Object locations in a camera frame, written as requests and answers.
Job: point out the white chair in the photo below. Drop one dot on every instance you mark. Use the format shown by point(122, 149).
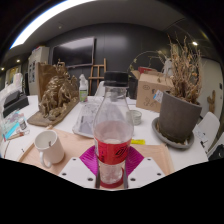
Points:
point(210, 126)
point(100, 89)

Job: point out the beige cabinet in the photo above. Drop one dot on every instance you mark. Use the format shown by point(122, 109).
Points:
point(35, 66)

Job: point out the printed newspaper sheet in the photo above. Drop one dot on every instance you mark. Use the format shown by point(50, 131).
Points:
point(85, 121)

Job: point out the thin metal stirrer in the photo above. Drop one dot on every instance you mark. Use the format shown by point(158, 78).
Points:
point(50, 144)

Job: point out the grey plant saucer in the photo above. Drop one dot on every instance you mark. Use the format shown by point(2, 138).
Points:
point(173, 144)

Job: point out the red box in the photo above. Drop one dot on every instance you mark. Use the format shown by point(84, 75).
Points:
point(146, 69)

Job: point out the long ceiling light strip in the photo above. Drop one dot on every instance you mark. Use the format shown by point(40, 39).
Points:
point(33, 26)

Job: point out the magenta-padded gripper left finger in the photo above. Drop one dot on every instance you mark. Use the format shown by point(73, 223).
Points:
point(75, 170)

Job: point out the grey pot with dried plant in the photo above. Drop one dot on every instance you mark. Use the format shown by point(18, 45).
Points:
point(176, 116)

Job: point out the wooden paint brush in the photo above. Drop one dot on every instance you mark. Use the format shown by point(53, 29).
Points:
point(20, 134)

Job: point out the black backpack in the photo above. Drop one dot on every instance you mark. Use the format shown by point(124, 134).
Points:
point(218, 152)

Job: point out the black flat box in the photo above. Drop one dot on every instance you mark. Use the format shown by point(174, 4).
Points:
point(11, 96)
point(16, 106)

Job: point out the clear bottle red label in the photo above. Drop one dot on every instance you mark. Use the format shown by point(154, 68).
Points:
point(113, 133)

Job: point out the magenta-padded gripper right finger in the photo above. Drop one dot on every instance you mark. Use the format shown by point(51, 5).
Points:
point(146, 170)

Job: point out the wooden figure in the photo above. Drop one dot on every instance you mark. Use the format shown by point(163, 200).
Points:
point(211, 100)

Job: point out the small paint jar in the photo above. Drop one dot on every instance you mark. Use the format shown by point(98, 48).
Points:
point(22, 125)

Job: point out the ceiling spot lights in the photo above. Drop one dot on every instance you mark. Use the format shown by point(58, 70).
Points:
point(195, 43)

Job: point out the small yellow strip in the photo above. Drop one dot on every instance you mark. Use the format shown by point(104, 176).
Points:
point(138, 141)

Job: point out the clear spray bottle green label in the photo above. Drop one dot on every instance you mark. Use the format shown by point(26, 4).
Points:
point(83, 93)

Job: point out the white mug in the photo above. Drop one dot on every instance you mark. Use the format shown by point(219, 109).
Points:
point(50, 154)

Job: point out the white plastic bag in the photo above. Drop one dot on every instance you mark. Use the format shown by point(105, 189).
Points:
point(168, 66)

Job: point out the black coffee machine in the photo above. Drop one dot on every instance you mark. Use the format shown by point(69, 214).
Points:
point(132, 88)

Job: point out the cardboard box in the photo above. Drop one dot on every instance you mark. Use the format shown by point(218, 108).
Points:
point(150, 93)

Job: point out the black wall screen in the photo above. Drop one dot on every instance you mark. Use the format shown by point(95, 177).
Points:
point(73, 51)

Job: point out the colourful picture book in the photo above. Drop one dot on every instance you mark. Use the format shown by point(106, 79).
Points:
point(10, 128)

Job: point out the white paper bag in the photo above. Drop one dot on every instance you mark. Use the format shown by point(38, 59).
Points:
point(13, 85)

